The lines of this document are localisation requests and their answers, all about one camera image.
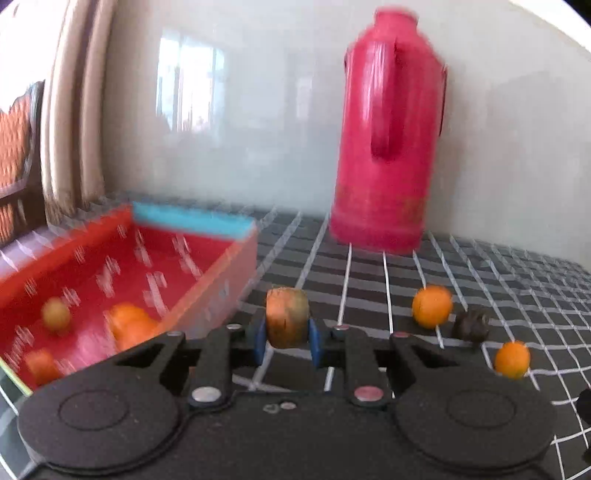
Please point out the small yellowish round fruit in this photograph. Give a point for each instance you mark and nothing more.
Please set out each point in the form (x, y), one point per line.
(56, 314)

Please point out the dark wooden chair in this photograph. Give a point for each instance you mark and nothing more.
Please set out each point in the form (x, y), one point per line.
(18, 161)

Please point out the beige curtain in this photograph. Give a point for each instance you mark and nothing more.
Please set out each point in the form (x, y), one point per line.
(74, 115)

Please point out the colourful cardboard box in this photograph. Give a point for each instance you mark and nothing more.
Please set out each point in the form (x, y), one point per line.
(106, 258)

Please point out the brownish carrot piece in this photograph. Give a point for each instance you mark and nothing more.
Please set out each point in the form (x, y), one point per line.
(286, 318)

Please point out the red thermos flask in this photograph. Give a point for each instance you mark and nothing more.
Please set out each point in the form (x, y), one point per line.
(388, 138)

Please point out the orange carrot piece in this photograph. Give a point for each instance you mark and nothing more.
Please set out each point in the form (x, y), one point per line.
(41, 367)

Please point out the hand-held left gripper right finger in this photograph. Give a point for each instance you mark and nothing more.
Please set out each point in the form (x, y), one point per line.
(315, 344)

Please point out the small orange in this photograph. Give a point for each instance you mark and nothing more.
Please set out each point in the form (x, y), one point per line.
(512, 360)
(432, 307)

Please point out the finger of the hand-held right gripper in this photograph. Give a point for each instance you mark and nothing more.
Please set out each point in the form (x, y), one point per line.
(585, 405)

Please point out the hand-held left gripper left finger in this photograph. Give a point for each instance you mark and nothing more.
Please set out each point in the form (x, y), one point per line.
(259, 344)

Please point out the dark water chestnut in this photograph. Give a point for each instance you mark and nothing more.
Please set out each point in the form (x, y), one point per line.
(471, 325)

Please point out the large orange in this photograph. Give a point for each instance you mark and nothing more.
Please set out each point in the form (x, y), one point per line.
(123, 316)

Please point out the black white grid tablecloth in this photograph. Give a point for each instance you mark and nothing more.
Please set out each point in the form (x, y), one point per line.
(415, 272)

